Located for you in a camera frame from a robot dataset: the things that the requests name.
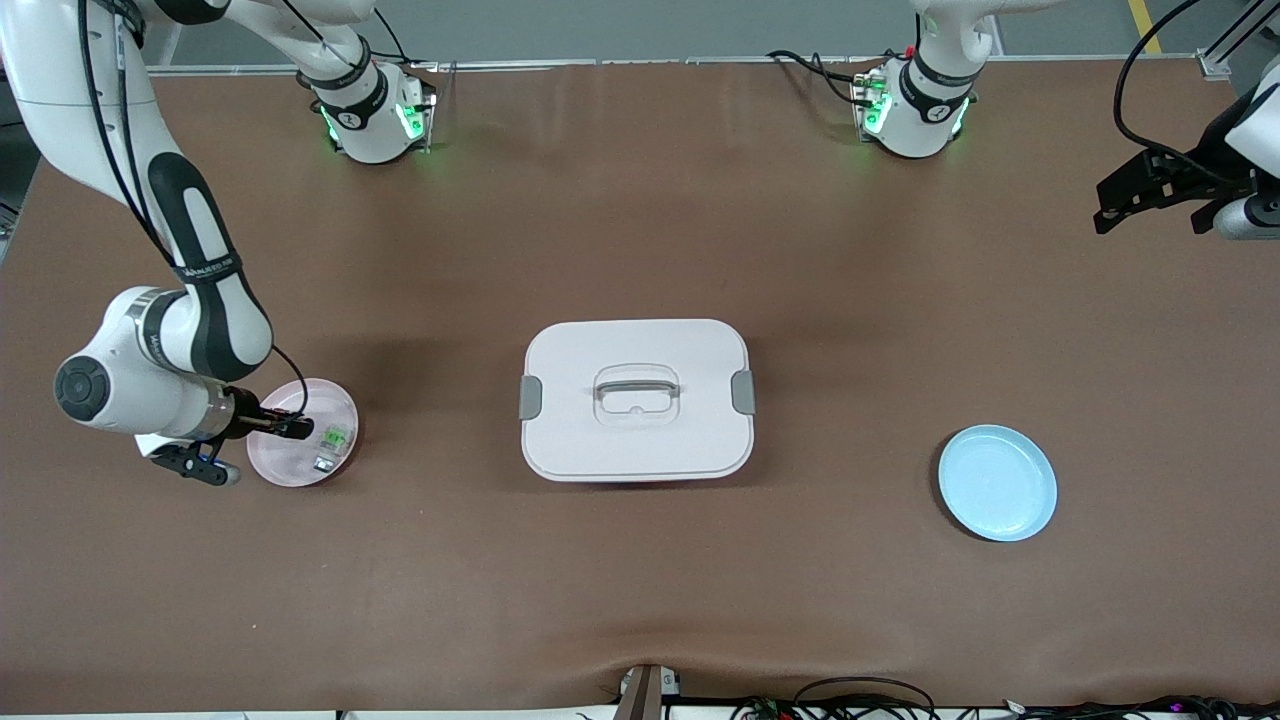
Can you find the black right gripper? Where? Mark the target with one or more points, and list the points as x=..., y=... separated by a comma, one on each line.
x=245, y=411

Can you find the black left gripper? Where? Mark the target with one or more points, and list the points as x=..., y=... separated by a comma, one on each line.
x=1192, y=171

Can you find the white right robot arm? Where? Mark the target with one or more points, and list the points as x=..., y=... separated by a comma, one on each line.
x=130, y=385

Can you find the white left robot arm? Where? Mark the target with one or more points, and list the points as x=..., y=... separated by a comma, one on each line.
x=920, y=110

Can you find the grey box latch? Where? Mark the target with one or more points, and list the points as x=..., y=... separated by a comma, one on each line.
x=530, y=398
x=744, y=392

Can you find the white lidded storage box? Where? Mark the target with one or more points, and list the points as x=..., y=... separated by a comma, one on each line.
x=640, y=450

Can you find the pink round plate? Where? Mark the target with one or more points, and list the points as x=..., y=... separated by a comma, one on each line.
x=300, y=465

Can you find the light blue round plate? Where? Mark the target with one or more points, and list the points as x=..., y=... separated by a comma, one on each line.
x=1000, y=485

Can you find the brown table cover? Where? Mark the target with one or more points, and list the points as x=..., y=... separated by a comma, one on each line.
x=640, y=580

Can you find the green push-button switch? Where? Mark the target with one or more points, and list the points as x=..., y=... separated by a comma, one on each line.
x=336, y=437

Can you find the brown and white bracket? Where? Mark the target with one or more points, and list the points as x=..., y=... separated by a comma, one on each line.
x=640, y=700

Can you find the metal table edge rail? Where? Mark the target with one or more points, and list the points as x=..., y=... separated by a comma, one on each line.
x=650, y=61

